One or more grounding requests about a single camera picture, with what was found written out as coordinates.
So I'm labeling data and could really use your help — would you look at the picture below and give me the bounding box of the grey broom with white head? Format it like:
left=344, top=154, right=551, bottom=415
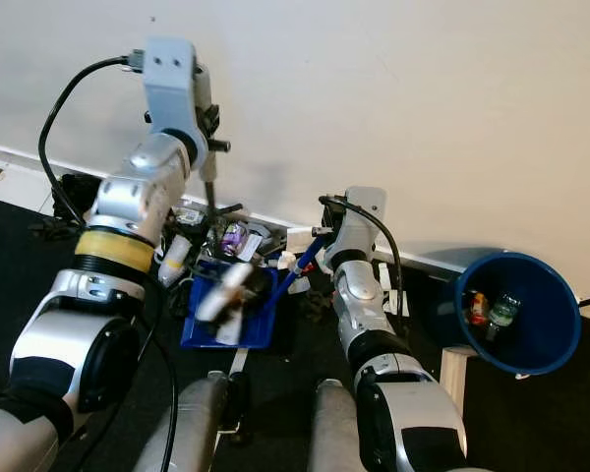
left=199, top=152, right=265, bottom=335

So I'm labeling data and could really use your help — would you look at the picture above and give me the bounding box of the blue plastic dustpan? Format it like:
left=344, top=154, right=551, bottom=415
left=179, top=231, right=333, bottom=351

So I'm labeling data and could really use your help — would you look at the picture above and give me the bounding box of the purple small bottle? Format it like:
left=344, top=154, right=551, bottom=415
left=219, top=221, right=249, bottom=255

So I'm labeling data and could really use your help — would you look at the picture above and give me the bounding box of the white plastic bottle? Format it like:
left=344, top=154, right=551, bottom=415
left=159, top=234, right=195, bottom=288

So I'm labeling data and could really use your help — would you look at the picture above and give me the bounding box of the green labelled glass bottle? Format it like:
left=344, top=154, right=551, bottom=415
left=487, top=293, right=522, bottom=343

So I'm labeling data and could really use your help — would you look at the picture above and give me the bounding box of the pale wooden block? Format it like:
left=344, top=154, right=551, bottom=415
left=441, top=346, right=478, bottom=419

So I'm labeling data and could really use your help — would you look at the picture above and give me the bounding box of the grey right robot leg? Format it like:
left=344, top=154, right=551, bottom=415
left=310, top=379, right=375, bottom=472

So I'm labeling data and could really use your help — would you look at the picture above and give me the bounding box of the grey robot leg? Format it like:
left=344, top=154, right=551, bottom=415
left=162, top=372, right=242, bottom=472
left=310, top=379, right=375, bottom=472

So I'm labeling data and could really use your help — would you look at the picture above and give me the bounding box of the blue plastic bucket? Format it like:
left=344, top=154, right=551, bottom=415
left=438, top=251, right=581, bottom=378

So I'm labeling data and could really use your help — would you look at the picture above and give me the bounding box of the grey left robot leg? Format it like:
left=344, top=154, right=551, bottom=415
left=162, top=372, right=242, bottom=472

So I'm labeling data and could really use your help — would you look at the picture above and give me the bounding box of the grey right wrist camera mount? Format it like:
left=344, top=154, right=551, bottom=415
left=334, top=186, right=388, bottom=268

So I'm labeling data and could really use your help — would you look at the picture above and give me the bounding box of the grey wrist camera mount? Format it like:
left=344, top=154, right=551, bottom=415
left=144, top=36, right=201, bottom=141
left=334, top=186, right=388, bottom=268

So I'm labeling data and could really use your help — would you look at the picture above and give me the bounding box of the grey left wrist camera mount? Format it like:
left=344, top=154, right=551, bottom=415
left=144, top=36, right=201, bottom=141

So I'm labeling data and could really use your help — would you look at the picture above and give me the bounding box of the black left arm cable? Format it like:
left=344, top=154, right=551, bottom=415
left=37, top=54, right=148, bottom=237

